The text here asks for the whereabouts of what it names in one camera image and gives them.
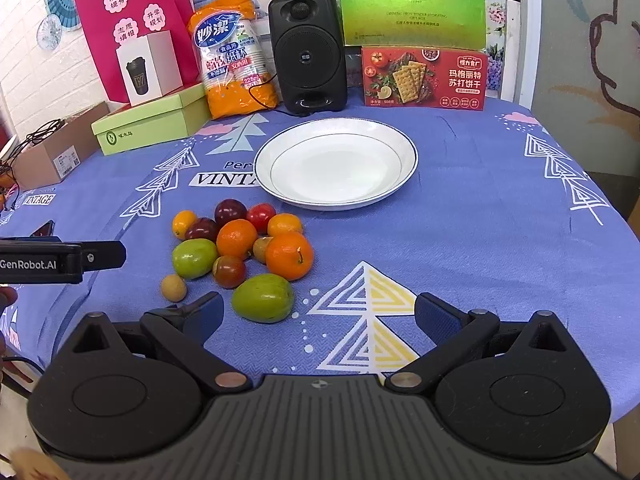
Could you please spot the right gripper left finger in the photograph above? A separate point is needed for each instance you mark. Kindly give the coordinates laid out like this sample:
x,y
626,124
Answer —
x,y
178,335

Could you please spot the blue printed tablecloth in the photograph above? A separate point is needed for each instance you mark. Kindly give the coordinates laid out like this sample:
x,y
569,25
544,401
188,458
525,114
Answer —
x,y
497,216

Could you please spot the brown longan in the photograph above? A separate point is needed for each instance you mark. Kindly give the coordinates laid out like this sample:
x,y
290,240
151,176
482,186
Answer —
x,y
260,248
173,288

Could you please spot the small orange kumquat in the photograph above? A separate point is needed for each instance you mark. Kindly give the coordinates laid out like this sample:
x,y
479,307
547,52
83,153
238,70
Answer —
x,y
182,222

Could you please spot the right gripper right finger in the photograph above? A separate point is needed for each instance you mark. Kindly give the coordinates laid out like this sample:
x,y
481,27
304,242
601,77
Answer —
x,y
459,337

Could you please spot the white cup box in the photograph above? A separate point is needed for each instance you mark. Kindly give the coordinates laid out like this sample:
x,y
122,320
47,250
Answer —
x,y
149,67

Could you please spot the large orange mandarin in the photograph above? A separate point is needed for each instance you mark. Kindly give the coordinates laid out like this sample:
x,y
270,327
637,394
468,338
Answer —
x,y
289,255

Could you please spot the shiny green gift box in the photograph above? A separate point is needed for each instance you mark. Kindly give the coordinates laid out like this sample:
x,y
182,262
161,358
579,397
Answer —
x,y
415,23

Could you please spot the white ceramic plate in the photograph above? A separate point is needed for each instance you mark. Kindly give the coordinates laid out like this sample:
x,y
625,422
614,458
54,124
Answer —
x,y
336,164

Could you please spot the dark purple plum top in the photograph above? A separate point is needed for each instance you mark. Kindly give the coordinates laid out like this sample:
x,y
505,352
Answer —
x,y
229,210

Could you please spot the red cracker box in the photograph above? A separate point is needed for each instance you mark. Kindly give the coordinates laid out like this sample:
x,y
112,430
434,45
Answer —
x,y
424,77

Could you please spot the brown cardboard box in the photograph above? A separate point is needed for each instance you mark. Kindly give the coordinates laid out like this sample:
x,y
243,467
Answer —
x,y
58,154

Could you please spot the pink tote bag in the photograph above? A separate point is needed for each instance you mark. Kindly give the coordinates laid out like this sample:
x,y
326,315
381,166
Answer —
x,y
107,24

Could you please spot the orange paper cup pack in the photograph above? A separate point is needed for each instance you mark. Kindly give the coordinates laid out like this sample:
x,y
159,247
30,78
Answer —
x,y
234,72

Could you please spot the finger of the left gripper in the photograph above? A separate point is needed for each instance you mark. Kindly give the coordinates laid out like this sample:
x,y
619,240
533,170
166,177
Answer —
x,y
102,255

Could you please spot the large green fruit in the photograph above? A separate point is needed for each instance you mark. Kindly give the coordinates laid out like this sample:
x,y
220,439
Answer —
x,y
266,298

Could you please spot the red-orange plum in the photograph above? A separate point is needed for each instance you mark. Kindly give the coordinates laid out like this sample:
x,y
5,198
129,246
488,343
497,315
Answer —
x,y
229,271

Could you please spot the black speaker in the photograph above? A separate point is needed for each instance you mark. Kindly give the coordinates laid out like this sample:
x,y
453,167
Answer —
x,y
309,54

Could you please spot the light green shoe box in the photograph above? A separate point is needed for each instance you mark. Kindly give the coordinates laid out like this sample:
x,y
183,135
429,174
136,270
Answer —
x,y
173,117

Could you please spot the small orange mandarin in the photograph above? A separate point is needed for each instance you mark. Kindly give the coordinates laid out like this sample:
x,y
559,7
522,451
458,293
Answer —
x,y
284,223

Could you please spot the dark red plum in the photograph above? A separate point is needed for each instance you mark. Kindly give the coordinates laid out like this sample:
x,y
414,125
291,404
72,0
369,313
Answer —
x,y
202,228

